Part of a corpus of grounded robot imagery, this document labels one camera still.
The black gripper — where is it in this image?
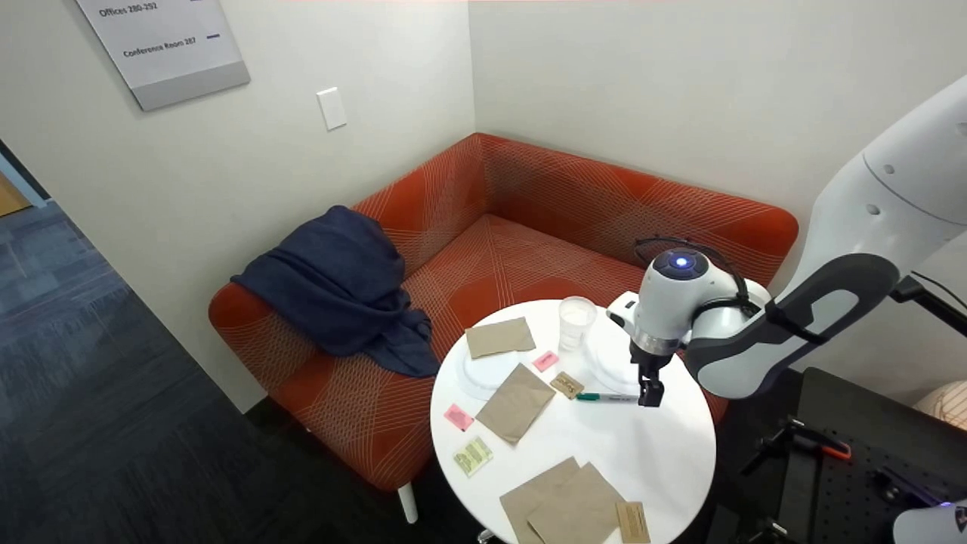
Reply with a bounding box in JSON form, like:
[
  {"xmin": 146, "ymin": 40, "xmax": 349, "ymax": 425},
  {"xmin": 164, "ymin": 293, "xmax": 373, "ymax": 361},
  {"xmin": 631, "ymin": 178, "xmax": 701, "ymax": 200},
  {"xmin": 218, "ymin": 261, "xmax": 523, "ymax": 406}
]
[{"xmin": 629, "ymin": 346, "xmax": 671, "ymax": 409}]

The green capped grey marker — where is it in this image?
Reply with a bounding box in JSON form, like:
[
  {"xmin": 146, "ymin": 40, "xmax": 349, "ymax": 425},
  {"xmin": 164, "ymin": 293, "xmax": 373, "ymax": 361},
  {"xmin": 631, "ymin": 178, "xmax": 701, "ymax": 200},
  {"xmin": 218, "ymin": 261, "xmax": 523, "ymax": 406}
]
[{"xmin": 573, "ymin": 393, "xmax": 642, "ymax": 406}]

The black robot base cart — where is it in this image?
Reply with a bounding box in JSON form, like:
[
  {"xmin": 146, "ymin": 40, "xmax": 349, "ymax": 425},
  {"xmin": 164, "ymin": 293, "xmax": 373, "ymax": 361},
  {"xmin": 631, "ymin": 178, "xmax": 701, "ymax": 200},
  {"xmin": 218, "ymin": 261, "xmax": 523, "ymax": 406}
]
[{"xmin": 736, "ymin": 373, "xmax": 967, "ymax": 544}]

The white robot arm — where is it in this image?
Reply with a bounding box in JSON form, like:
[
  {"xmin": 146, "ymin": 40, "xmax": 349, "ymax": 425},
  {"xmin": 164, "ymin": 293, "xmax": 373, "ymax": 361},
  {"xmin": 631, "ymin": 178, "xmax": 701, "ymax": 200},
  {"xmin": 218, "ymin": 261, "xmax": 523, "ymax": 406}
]
[{"xmin": 621, "ymin": 78, "xmax": 967, "ymax": 409}]

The pink sweetener packet near marker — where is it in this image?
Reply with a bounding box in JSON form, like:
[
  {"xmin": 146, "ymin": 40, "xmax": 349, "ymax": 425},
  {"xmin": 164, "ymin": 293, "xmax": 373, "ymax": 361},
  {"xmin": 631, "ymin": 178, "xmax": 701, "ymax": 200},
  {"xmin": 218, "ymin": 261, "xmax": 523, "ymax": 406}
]
[{"xmin": 533, "ymin": 350, "xmax": 558, "ymax": 373}]

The clear plastic cup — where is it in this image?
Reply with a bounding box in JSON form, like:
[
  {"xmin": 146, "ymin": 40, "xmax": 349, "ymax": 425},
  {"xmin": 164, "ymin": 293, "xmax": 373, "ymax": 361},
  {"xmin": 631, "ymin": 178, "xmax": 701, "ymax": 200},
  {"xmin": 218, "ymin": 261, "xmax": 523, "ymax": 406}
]
[{"xmin": 558, "ymin": 295, "xmax": 595, "ymax": 353}]

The brown napkin near cup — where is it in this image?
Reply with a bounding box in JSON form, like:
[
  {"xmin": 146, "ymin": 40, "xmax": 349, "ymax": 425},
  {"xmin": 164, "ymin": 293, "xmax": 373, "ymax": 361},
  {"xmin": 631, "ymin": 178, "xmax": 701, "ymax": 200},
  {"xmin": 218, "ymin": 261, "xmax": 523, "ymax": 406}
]
[{"xmin": 465, "ymin": 318, "xmax": 535, "ymax": 361}]

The small brown sugar packet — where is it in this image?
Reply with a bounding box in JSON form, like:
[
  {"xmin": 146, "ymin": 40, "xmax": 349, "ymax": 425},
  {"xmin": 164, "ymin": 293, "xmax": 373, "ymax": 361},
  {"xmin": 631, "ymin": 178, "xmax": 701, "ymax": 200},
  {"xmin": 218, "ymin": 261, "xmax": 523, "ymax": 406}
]
[{"xmin": 550, "ymin": 373, "xmax": 584, "ymax": 400}]

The round white table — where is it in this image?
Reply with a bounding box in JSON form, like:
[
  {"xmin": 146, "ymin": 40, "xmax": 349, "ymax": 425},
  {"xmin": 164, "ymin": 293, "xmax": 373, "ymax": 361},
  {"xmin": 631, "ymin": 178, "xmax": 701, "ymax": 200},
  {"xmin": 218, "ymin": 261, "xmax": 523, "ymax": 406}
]
[{"xmin": 428, "ymin": 299, "xmax": 716, "ymax": 544}]

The small brown packet table edge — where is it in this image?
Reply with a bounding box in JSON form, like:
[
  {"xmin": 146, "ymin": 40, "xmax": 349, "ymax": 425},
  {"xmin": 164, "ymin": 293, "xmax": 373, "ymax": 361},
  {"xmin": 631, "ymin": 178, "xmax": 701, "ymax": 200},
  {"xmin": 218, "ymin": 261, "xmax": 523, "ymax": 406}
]
[{"xmin": 616, "ymin": 503, "xmax": 649, "ymax": 544}]

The brown napkin centre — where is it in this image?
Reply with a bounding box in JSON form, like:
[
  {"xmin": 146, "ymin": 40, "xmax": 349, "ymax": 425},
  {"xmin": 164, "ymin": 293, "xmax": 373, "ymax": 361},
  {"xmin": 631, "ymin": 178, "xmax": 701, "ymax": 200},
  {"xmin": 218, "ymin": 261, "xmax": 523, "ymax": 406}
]
[{"xmin": 478, "ymin": 366, "xmax": 552, "ymax": 448}]

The large brown napkin stack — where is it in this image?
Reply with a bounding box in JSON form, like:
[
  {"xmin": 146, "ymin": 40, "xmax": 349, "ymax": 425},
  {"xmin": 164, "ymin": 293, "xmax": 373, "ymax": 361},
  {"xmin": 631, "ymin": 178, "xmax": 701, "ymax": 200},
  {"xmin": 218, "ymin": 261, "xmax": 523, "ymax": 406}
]
[{"xmin": 503, "ymin": 455, "xmax": 624, "ymax": 544}]

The clear plastic lid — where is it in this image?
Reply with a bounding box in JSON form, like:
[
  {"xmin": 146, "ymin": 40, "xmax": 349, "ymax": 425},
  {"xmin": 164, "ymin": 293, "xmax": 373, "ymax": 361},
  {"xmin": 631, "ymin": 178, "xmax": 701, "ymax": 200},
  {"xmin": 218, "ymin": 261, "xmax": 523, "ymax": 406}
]
[{"xmin": 462, "ymin": 353, "xmax": 516, "ymax": 400}]

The green sweetener packet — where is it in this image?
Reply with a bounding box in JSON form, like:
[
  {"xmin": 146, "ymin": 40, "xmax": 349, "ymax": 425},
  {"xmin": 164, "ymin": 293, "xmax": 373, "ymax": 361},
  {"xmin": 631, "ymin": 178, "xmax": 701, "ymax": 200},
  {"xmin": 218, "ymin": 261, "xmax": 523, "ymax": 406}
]
[{"xmin": 452, "ymin": 437, "xmax": 493, "ymax": 479}]

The pink sweetener packet far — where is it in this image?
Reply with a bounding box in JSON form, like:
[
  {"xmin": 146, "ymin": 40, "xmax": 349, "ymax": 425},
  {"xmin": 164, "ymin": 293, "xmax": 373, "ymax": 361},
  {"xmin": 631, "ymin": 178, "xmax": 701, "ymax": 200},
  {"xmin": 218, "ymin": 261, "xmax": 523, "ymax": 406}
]
[{"xmin": 444, "ymin": 406, "xmax": 474, "ymax": 433}]

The orange patterned sofa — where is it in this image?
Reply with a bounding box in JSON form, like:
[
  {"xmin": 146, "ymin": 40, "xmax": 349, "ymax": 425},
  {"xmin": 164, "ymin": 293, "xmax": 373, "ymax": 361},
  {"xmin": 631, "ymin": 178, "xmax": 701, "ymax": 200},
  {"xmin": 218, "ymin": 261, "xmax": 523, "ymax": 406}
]
[{"xmin": 208, "ymin": 132, "xmax": 799, "ymax": 493}]

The navy blue jacket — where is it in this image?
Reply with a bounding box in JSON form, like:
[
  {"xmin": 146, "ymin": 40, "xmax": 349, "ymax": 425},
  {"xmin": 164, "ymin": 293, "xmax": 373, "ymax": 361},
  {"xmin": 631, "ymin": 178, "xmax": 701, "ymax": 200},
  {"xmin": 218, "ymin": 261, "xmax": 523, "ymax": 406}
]
[{"xmin": 235, "ymin": 206, "xmax": 437, "ymax": 377}]

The orange handled clamp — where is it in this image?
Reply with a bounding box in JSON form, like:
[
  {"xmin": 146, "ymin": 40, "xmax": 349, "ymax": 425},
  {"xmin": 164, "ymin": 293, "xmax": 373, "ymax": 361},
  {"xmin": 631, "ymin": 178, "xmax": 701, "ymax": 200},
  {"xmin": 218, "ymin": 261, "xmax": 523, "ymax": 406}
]
[{"xmin": 743, "ymin": 417, "xmax": 851, "ymax": 475}]

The wall sign board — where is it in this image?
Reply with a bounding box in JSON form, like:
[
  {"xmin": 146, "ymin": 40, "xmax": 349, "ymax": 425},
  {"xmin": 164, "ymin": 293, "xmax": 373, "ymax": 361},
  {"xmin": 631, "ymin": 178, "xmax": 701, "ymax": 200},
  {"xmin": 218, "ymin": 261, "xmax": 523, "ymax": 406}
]
[{"xmin": 77, "ymin": 0, "xmax": 250, "ymax": 111}]

